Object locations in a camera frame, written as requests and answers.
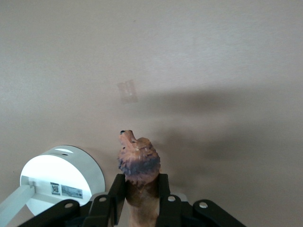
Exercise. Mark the brown lion statue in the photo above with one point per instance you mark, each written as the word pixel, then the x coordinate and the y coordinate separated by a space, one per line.
pixel 139 160

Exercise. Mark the clear tape piece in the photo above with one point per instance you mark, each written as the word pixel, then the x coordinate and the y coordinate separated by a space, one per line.
pixel 127 92

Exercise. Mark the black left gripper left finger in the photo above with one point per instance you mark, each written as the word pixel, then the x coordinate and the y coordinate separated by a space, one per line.
pixel 101 208

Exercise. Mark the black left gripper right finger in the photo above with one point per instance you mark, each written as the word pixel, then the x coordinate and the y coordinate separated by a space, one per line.
pixel 175 210

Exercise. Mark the white round desk lamp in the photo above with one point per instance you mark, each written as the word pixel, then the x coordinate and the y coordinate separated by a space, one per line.
pixel 61 170

